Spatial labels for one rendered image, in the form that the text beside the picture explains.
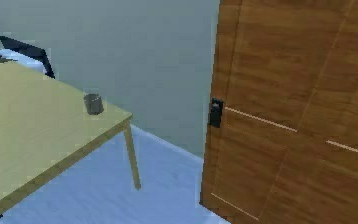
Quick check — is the dark grey cup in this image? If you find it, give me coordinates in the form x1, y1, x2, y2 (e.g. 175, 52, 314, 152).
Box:
83, 92, 105, 116

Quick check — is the black chair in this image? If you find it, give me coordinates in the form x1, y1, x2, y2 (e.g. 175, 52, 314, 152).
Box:
0, 35, 56, 80

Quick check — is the brown wooden room door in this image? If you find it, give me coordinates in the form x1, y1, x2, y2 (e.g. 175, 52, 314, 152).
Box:
199, 0, 358, 224

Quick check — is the black door handle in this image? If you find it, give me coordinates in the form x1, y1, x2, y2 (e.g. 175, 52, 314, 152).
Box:
208, 97, 225, 129

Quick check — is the pale green wooden table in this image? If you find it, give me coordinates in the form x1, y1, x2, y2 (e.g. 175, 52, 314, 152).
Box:
0, 57, 142, 223

